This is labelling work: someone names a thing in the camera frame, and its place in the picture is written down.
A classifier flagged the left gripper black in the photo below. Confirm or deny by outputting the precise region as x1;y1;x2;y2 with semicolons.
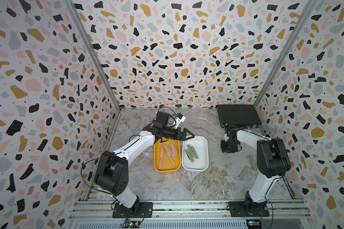
162;127;195;142

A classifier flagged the green folding knife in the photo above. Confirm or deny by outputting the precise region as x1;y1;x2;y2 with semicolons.
184;149;195;162
186;145;195;162
239;165;249;179
190;146;199;159
248;155;258;171

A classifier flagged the white storage box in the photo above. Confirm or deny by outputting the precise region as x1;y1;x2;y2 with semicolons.
182;135;209;173

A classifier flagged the pink folding knife angled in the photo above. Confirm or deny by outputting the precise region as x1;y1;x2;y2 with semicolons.
170;142;177;156

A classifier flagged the pink folding knife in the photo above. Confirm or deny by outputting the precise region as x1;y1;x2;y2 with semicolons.
163;145;172;157

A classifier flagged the yellow storage box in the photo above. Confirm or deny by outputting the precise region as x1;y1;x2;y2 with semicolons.
154;138;182;174

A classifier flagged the long pink fruit knife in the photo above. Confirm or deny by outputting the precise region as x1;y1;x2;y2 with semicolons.
158;147;164;170

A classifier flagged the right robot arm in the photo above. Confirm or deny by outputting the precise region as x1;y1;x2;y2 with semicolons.
221;123;291;216

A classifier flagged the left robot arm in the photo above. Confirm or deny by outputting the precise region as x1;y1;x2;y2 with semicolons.
94;111;195;215

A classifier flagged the black carrying case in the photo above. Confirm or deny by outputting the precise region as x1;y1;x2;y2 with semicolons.
217;105;262;128

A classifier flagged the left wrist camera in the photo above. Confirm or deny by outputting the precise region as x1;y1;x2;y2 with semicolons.
174;113;185;129

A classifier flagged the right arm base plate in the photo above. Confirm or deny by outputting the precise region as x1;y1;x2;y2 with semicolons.
226;201;270;217

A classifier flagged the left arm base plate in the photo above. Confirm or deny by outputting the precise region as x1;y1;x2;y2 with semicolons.
112;202;153;219

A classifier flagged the aluminium mounting rail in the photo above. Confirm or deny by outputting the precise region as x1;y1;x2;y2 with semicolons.
69;199;316;229

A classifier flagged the circuit board with wires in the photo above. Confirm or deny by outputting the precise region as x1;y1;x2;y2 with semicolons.
122;220;141;229

